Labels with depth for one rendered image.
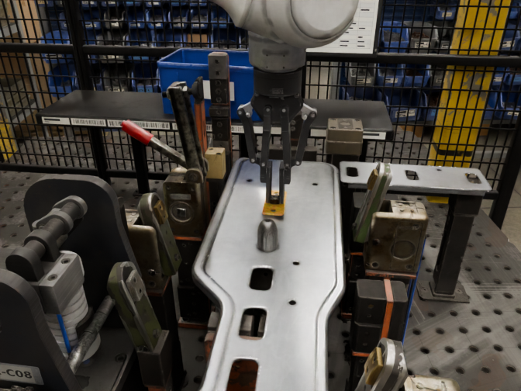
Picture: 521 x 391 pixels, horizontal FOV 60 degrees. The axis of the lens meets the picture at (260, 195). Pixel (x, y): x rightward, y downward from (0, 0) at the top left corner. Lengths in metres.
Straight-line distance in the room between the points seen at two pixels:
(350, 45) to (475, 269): 0.65
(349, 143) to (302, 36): 0.56
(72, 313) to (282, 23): 0.39
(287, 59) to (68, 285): 0.42
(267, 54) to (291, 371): 0.42
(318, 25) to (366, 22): 0.80
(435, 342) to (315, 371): 0.53
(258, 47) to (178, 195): 0.30
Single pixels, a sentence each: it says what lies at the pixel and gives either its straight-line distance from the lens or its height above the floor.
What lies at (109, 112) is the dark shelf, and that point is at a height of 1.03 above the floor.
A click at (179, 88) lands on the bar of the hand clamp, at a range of 0.75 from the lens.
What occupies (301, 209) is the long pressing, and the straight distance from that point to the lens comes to 0.81.
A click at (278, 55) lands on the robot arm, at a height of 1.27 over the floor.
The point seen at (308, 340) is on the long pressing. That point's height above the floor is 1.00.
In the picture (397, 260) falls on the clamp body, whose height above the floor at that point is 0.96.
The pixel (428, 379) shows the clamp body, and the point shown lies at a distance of 0.51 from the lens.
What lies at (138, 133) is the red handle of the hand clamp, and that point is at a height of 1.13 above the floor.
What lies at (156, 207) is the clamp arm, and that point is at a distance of 0.65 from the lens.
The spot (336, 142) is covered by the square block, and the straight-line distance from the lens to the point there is 1.02.
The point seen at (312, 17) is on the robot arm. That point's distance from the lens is 0.47.
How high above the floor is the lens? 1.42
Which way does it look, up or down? 30 degrees down
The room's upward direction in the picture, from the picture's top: straight up
